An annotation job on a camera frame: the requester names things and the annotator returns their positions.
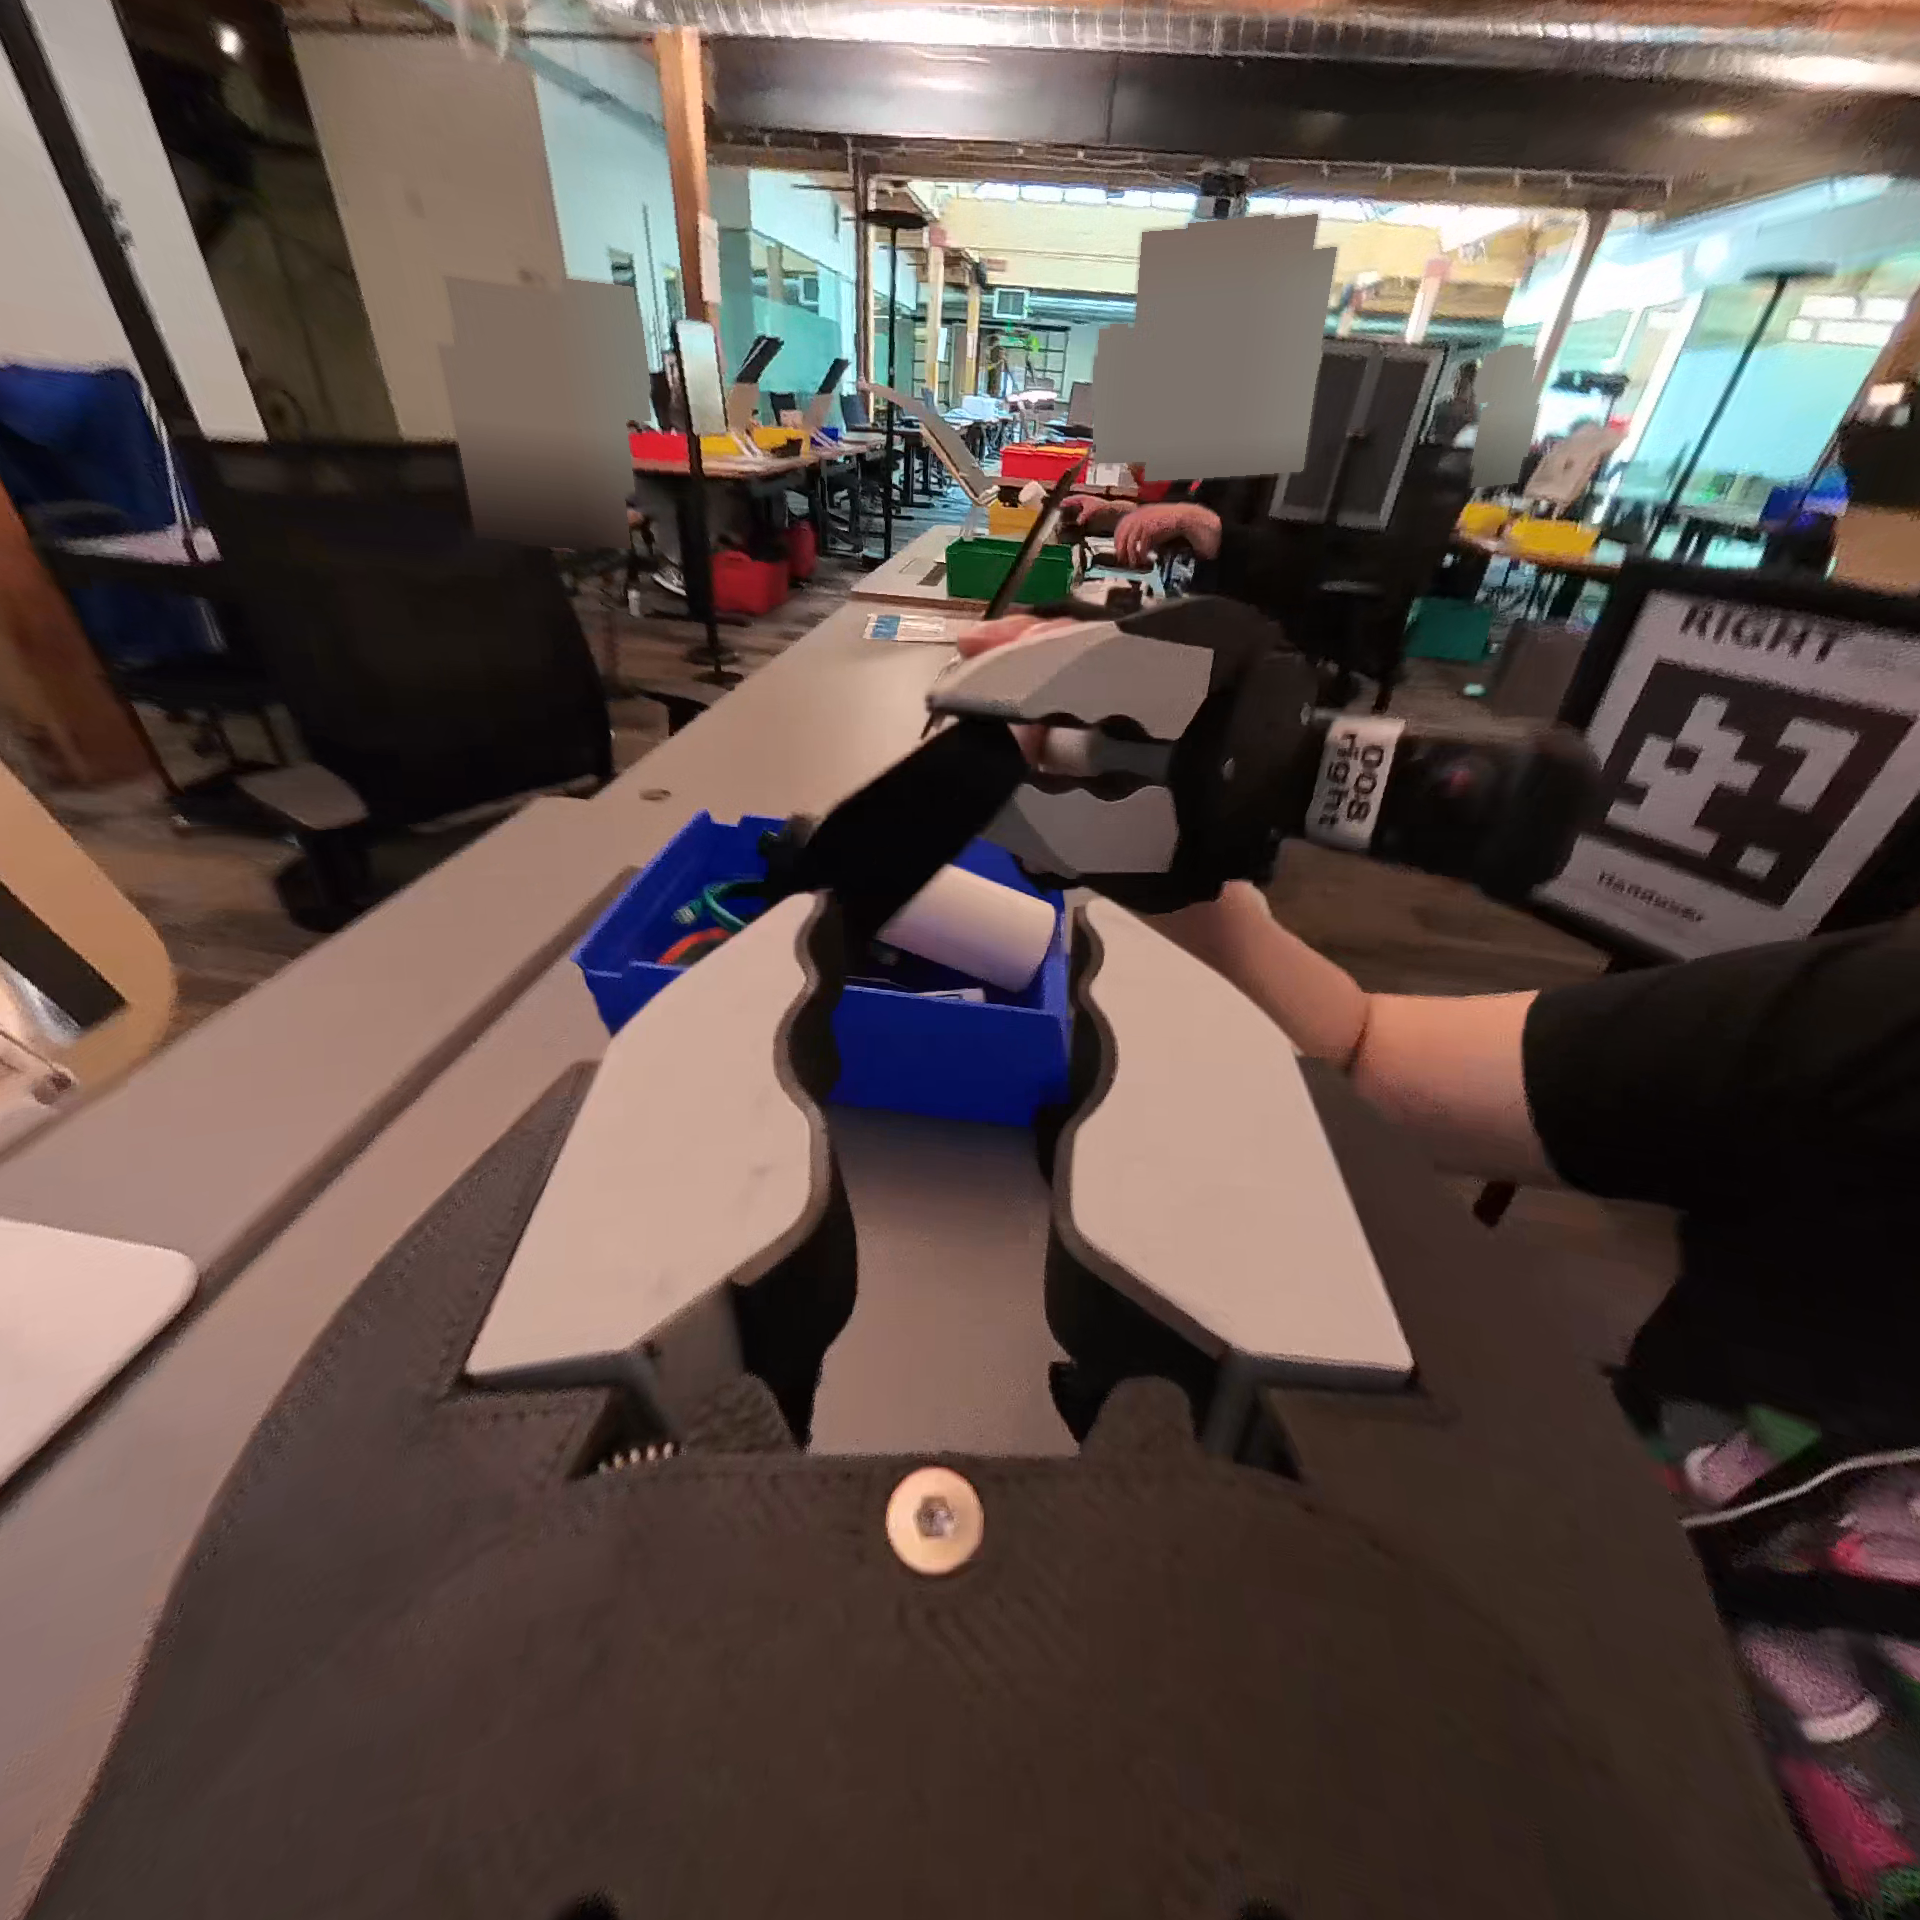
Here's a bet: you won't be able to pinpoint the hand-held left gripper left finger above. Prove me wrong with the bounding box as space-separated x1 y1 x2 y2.
464 895 837 1388

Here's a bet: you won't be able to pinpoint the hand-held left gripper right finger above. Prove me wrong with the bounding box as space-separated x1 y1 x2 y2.
1049 904 1417 1383

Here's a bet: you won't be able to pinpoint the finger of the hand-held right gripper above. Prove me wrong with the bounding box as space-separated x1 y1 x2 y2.
928 621 1221 745
990 770 1190 883

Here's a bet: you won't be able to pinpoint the blue plastic bin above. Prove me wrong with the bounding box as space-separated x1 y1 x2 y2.
575 811 1079 1129

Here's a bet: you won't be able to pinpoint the person's right forearm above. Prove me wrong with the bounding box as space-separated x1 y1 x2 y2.
1341 983 1571 1197

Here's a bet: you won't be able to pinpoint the person's right hand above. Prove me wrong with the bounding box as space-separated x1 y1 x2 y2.
1193 883 1368 1073

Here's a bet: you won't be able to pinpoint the green plastic bin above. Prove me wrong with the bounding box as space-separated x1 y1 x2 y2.
945 536 1079 606

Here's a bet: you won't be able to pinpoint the thin black rod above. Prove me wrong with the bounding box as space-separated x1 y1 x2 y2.
982 467 1079 621

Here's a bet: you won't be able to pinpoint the white paper roll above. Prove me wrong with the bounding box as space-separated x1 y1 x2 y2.
876 862 1061 996

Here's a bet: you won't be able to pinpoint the red toolbox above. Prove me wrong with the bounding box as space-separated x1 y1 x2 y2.
711 548 820 618

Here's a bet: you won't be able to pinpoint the yellow plastic bins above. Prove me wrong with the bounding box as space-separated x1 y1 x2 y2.
1457 503 1602 564

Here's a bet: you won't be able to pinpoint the framed marker sign on stand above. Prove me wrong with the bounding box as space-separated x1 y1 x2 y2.
1537 559 1920 967

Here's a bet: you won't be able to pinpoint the instruction sign on stand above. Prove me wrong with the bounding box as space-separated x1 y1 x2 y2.
0 760 181 1092

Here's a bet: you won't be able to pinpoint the white flat pad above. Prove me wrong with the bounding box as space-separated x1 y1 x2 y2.
0 1215 200 1487

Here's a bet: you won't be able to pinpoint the blue fabric cover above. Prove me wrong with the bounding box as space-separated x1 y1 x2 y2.
0 361 203 677

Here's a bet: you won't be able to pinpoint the white cord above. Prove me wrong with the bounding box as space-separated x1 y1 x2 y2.
1677 1445 1920 1533

